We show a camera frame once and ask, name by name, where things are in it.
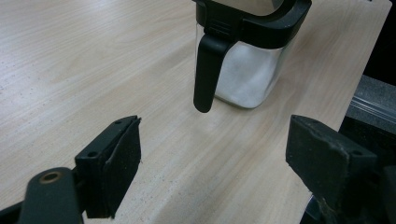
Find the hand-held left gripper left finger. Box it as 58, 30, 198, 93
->
74, 115, 143, 219

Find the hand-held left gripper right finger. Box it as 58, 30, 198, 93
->
285, 114, 379, 213

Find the glass jar with black lid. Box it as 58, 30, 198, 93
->
192, 0, 313, 114

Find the aluminium floor rail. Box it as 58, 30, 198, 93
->
348, 93, 396, 124

